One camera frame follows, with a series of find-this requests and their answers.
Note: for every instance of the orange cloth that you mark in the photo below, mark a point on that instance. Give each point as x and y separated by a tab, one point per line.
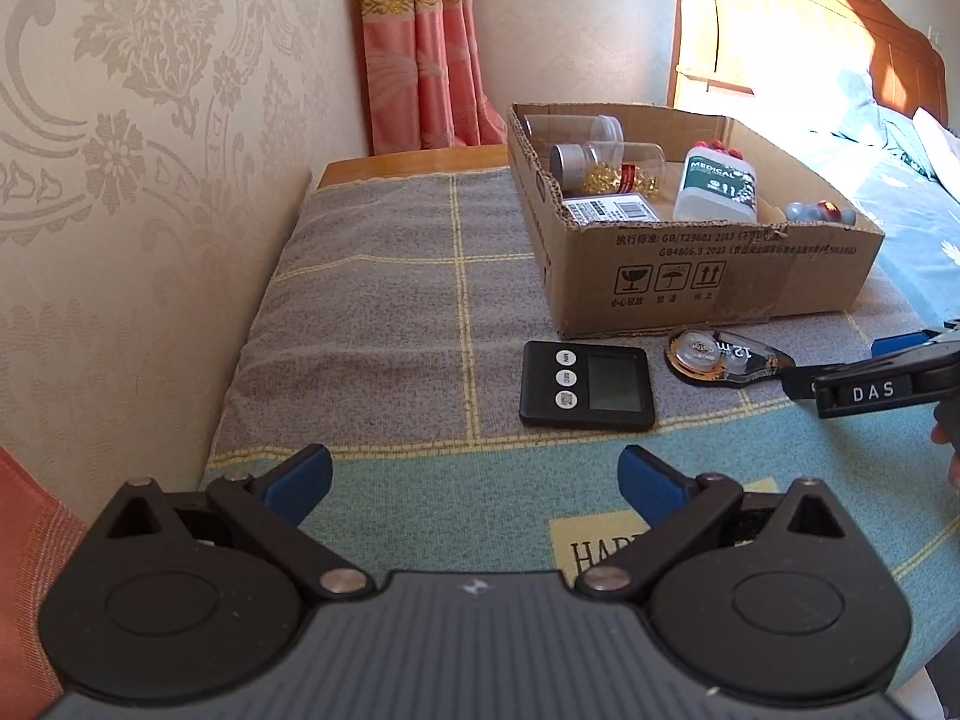
30	555

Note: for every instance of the black digital timer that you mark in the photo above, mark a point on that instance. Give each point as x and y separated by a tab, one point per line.
600	386

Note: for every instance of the blue printed bed sheet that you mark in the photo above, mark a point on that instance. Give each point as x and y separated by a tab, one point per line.
911	240

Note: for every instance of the cardboard box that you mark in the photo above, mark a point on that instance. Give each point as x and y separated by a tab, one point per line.
675	277

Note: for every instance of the white pillow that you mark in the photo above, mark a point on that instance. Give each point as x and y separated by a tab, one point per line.
937	154

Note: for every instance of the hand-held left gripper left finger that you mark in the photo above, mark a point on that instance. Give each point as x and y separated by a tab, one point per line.
300	481

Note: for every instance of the clear correction tape dispenser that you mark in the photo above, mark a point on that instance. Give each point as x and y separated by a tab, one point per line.
712	356

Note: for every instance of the empty clear plastic jar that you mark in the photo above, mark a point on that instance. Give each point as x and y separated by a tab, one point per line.
570	131

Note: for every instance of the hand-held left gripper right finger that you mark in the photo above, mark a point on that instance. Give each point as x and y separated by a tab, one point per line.
649	489

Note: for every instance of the wooden headboard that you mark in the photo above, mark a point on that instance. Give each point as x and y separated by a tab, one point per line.
787	22

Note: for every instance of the white bottle green label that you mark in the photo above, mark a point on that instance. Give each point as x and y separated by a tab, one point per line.
712	191

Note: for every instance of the clear bottle of yellow capsules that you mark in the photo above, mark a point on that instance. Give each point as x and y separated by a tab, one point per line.
622	176

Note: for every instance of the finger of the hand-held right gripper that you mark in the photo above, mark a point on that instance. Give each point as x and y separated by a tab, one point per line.
900	345
862	392

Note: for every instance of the plaid blanket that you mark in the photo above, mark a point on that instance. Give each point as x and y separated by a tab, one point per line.
375	277

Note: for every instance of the person's right hand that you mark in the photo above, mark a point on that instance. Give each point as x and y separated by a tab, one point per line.
954	471

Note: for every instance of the pink patterned curtain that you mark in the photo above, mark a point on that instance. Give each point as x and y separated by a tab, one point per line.
427	52

